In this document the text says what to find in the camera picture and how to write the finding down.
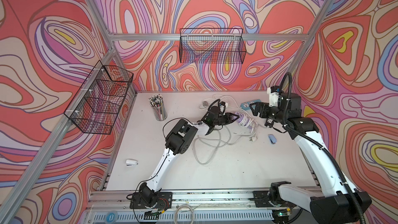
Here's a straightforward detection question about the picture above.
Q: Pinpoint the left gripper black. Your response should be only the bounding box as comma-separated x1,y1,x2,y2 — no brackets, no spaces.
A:
212,113,239,127

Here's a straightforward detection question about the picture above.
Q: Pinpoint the blue power strip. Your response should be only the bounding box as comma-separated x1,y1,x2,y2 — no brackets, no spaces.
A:
198,94,262,142

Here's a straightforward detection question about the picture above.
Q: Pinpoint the black power strip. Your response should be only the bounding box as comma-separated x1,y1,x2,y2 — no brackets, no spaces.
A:
192,99,249,166

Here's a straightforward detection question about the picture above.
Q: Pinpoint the purple power strip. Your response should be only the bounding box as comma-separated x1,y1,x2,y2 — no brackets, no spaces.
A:
234,112,257,129

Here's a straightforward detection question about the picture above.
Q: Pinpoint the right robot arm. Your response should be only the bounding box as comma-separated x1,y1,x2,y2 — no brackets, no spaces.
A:
249,72,372,224

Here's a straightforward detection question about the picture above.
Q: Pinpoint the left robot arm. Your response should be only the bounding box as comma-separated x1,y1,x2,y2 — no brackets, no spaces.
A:
126,99,239,212

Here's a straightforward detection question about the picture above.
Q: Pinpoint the small blue plug cover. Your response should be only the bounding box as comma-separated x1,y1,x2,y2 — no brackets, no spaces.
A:
268,134,277,144

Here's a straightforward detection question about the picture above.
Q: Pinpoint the metal pen cup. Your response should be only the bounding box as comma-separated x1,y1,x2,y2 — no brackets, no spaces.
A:
148,94,167,121

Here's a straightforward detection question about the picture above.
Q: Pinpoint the small white cap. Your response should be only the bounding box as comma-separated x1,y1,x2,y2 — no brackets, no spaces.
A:
125,159,138,166

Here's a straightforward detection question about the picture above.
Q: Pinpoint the black wire basket back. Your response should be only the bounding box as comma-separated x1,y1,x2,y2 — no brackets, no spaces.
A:
179,27,247,64

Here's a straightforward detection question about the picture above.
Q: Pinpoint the black wire basket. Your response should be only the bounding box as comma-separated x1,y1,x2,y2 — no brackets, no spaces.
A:
179,27,247,64
64,61,134,135

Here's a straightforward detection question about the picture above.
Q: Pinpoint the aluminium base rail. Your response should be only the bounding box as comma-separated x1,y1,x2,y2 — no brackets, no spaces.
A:
79,188,309,224

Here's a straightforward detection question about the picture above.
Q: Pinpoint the white coiled cable front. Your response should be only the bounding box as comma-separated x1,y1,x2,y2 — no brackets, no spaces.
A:
173,204,195,224

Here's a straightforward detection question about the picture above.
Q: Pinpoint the black wire basket left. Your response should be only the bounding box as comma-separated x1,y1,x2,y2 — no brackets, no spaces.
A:
64,61,134,135

